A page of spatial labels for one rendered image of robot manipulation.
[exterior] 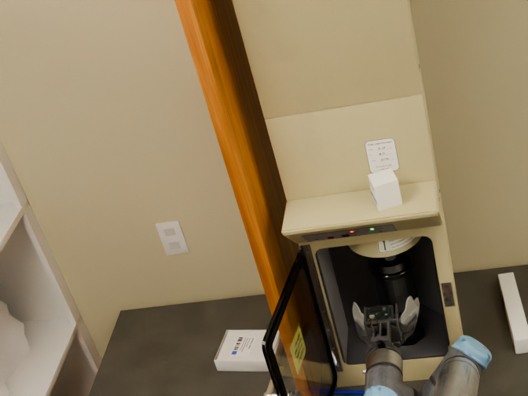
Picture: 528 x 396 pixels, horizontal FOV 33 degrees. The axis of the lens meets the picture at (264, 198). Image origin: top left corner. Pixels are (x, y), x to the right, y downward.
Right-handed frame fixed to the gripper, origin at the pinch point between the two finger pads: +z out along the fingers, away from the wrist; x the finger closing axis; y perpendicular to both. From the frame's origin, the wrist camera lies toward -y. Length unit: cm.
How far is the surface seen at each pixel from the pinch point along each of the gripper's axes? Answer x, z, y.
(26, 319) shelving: 119, 45, -28
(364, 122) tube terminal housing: -3.1, 2.7, 45.4
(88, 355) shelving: 102, 41, -43
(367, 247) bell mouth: 2.2, 5.6, 12.2
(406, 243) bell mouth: -6.5, 6.3, 11.6
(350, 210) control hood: 2.5, -4.6, 29.5
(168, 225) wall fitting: 63, 45, -1
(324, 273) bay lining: 13.1, 4.7, 7.2
